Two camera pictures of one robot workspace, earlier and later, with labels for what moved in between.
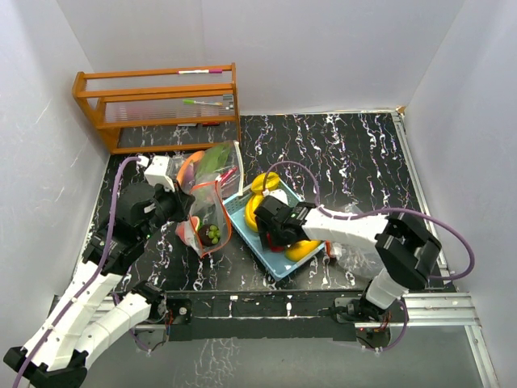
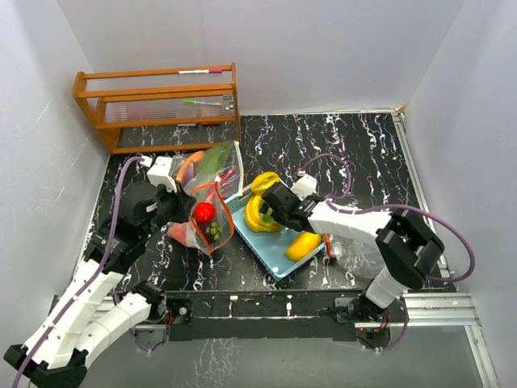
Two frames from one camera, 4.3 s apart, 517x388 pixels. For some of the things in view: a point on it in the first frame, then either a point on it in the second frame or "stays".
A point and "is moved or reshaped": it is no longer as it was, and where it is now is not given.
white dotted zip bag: [220, 163] stays
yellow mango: [296, 251] stays
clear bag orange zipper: [208, 226] stays
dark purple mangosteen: [209, 234] is moved or reshaped
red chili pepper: [224, 175] stays
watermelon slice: [186, 229] is moved or reshaped
